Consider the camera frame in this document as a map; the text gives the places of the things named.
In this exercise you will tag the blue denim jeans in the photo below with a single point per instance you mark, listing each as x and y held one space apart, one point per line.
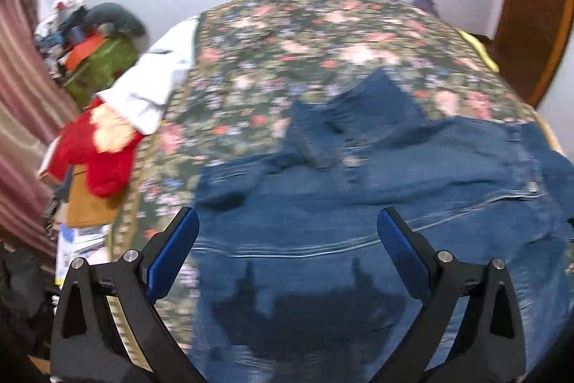
314 208

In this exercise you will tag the green bag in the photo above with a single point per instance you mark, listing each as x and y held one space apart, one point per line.
101 66

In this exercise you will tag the brown cardboard box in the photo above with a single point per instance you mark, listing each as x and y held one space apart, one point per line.
83 203

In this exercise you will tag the black bag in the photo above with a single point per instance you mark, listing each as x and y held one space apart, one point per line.
22 288

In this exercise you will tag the pile of papers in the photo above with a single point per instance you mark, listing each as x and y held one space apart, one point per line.
80 244

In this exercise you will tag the striped pink curtain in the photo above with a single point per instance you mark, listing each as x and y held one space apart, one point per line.
22 96

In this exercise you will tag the floral printed blanket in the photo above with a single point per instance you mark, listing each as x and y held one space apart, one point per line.
291 51

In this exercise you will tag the white shirt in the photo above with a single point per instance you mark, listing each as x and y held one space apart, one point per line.
148 82

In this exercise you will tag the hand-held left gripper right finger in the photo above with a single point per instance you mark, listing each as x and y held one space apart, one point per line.
401 248

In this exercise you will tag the grey neck pillow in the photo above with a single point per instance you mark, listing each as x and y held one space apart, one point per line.
116 17

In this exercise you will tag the orange box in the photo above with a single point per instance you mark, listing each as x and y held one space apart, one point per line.
83 51

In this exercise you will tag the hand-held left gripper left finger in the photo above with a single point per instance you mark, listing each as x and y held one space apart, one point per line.
175 253

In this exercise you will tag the brown wooden wardrobe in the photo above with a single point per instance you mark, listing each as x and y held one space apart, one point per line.
529 6

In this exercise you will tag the pile of household clutter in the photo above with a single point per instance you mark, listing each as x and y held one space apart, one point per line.
62 19

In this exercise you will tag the red plush toy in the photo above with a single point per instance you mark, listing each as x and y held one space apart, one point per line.
107 167

